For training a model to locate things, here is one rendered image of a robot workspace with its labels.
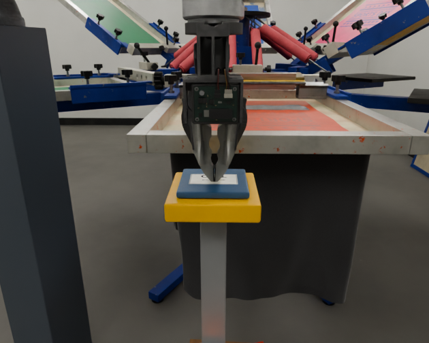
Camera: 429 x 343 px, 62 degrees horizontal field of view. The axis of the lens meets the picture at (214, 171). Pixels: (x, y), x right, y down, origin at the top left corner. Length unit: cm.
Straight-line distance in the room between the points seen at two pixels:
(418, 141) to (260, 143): 30
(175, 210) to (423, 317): 161
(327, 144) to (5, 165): 86
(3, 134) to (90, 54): 466
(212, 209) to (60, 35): 548
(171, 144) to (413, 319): 150
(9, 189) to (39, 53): 40
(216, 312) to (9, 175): 74
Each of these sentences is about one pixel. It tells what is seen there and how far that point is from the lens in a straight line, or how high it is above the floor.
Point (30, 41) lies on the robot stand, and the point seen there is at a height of 116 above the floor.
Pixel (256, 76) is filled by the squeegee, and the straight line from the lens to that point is 126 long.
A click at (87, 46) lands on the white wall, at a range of 573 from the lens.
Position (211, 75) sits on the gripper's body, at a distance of 42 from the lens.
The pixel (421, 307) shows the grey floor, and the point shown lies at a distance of 202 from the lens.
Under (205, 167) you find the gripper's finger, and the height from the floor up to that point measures 99.
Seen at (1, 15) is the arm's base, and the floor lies 122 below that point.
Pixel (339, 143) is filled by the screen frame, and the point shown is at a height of 97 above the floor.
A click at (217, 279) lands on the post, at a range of 59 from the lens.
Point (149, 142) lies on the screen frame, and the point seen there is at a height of 97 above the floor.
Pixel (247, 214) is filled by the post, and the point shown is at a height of 94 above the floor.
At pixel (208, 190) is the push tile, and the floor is 96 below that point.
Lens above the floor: 115
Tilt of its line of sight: 19 degrees down
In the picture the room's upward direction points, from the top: straight up
